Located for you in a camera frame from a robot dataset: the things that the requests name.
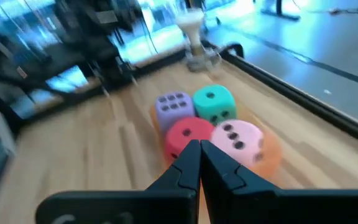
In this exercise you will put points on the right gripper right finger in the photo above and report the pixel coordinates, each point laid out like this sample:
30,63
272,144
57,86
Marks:
222,174

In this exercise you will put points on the orange translucent plastic tray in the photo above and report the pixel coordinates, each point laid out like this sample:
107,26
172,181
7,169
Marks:
269,158

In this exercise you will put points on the white-capped glass lamp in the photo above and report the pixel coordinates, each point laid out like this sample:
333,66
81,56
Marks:
194,28

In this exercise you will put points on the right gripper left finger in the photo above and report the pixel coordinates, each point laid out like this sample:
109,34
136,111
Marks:
185,174

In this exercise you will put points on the large purple foam die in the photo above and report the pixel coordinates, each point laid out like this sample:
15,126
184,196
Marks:
174,112

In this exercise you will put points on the large pink foam die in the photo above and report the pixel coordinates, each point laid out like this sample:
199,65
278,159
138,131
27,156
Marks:
241,140

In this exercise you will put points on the large teal foam die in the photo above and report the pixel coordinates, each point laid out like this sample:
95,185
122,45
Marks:
214,102

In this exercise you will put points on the large red foam die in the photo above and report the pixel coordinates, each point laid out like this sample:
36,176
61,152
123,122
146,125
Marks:
182,140

